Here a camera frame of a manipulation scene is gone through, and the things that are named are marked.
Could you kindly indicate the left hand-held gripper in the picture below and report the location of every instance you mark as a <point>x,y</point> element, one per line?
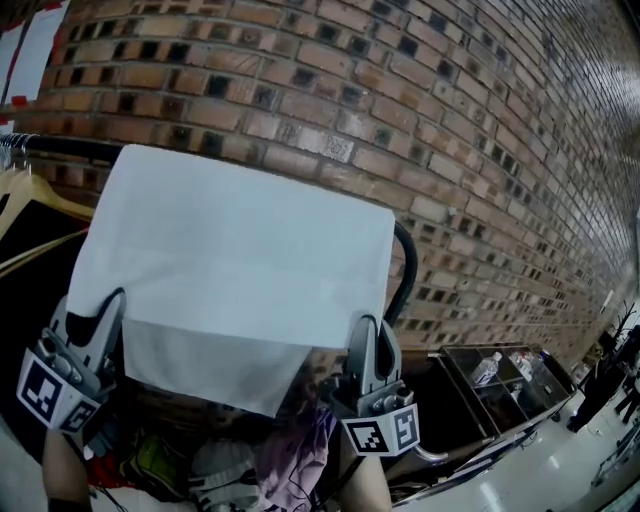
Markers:
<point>47,387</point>

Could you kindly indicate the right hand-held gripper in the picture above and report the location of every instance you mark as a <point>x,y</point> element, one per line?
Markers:
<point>380,430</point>

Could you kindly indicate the white cloth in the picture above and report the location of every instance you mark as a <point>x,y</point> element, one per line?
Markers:
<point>235,260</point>

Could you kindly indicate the black clothes rack rail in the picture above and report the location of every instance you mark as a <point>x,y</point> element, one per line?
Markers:
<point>70,146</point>

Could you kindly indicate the person's right forearm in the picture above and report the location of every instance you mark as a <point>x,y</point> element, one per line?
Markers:
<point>367,485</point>

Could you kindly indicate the person's left forearm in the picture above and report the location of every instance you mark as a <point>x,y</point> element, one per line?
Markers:
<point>62,470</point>

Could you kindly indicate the wooden clothes hanger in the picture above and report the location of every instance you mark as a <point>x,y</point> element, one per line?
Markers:
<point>35,252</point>
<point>35,190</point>

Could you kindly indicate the clear plastic water bottle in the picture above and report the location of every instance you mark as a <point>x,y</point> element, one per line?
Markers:
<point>486,369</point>

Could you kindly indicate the black hanging garment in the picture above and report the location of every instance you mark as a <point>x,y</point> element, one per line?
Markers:
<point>35,220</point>

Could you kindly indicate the purple garment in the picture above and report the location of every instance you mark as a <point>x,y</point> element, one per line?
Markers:
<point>295,460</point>

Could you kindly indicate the black cart with clear bins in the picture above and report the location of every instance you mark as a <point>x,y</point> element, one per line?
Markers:
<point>500,415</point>

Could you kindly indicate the yellow-green garment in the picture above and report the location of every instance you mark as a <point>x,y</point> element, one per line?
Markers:
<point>147,462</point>

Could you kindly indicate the white and grey garment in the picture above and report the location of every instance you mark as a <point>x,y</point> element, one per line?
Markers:
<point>225,475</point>

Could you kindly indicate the black coat stand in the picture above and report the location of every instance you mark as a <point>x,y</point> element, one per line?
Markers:
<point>625,320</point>

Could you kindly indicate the white board with red tape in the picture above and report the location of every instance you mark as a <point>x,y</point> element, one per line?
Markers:
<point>27,45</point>

